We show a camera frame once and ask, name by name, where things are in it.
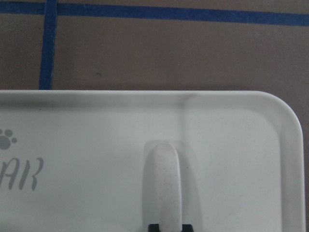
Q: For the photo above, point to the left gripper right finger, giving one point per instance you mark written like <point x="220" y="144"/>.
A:
<point x="187" y="228"/>

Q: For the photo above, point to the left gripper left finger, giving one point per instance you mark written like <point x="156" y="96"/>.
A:
<point x="153" y="228"/>

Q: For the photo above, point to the white speckled spoon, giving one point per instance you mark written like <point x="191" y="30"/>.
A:
<point x="161" y="188"/>

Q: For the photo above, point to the white bear tray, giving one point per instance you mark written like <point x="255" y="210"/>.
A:
<point x="73" y="161"/>

